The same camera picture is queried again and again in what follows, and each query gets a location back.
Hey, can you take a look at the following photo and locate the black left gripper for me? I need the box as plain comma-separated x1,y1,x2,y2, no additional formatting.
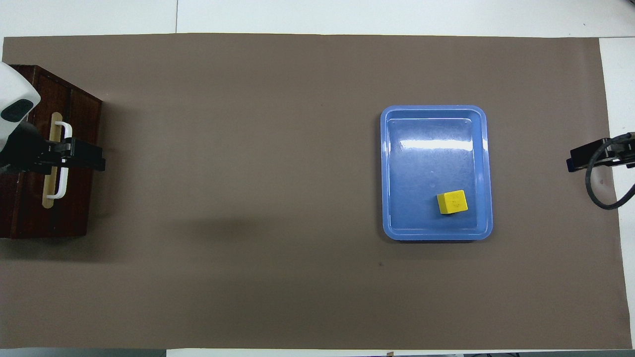
0,121,107,175

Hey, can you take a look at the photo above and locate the blue plastic tray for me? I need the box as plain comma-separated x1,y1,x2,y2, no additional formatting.
380,105,494,242

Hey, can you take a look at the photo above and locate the wooden drawer with white handle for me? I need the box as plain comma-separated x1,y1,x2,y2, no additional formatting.
20,82,74,238

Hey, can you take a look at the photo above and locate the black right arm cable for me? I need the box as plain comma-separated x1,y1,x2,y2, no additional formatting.
585,131,635,211

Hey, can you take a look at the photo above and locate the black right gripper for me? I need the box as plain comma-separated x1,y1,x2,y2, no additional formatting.
567,138,635,174

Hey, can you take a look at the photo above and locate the yellow block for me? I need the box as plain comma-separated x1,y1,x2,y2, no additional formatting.
436,189,469,216

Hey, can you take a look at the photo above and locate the brown table mat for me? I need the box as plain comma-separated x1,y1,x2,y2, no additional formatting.
0,33,634,351

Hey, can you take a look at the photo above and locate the dark wooden cabinet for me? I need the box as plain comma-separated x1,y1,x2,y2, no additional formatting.
0,64,104,239

